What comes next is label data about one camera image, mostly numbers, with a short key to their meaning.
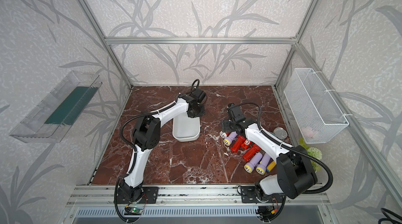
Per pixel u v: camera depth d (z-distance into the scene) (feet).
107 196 2.46
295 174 1.37
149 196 2.40
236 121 2.18
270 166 2.65
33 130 1.91
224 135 3.00
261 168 2.60
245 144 2.90
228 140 2.91
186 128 3.16
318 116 1.97
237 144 2.91
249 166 2.62
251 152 2.82
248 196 2.38
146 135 1.85
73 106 2.06
